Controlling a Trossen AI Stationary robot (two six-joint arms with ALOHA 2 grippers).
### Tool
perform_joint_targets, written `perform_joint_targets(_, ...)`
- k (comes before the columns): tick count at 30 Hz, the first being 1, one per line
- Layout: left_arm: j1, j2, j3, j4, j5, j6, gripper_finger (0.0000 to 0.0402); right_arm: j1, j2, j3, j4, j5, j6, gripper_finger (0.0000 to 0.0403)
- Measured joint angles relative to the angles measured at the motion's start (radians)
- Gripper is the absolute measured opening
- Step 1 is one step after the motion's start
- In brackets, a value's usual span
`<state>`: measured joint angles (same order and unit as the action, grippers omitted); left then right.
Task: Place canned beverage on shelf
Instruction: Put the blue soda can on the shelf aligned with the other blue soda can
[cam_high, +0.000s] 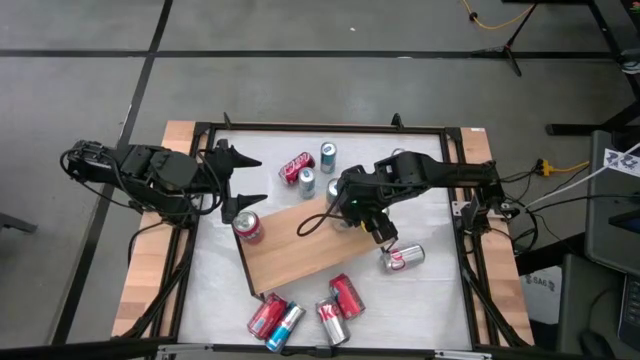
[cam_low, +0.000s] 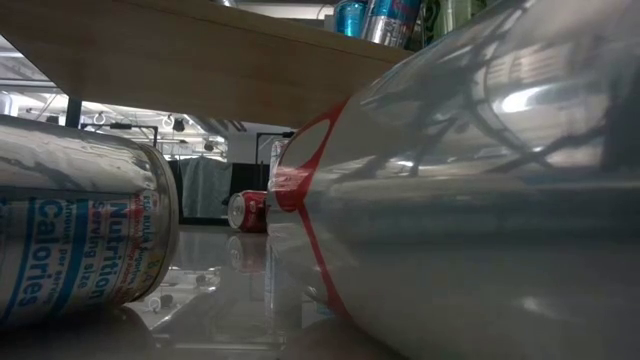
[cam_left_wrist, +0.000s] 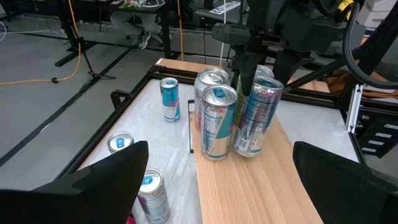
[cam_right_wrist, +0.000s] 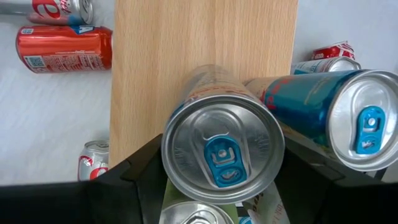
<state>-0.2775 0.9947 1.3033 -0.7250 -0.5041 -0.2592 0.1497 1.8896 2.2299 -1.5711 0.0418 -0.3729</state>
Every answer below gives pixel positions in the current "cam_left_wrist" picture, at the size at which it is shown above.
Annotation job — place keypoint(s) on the white paper sign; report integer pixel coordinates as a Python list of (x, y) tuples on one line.
[(225, 7)]

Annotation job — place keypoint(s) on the black frame clamp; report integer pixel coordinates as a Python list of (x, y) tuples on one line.
[(116, 95)]

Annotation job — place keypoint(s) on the black tripod stand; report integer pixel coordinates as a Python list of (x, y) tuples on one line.
[(92, 73)]

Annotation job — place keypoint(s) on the black desk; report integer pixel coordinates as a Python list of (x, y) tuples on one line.
[(166, 34)]

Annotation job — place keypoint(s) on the silver aluminium extrusion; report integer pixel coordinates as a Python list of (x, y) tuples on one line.
[(354, 109)]

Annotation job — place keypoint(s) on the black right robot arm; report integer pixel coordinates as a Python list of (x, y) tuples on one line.
[(382, 40)]

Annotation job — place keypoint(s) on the slim blue silver energy can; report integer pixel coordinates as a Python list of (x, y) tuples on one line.
[(170, 102), (217, 130), (258, 124), (154, 199), (119, 141)]

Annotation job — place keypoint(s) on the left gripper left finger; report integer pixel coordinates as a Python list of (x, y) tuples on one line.
[(77, 202)]

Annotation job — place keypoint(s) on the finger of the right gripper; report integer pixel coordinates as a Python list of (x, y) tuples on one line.
[(248, 71), (283, 67)]

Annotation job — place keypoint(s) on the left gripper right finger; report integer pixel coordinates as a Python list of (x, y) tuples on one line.
[(351, 193)]

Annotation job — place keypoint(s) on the person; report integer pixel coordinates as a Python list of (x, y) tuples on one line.
[(149, 23)]

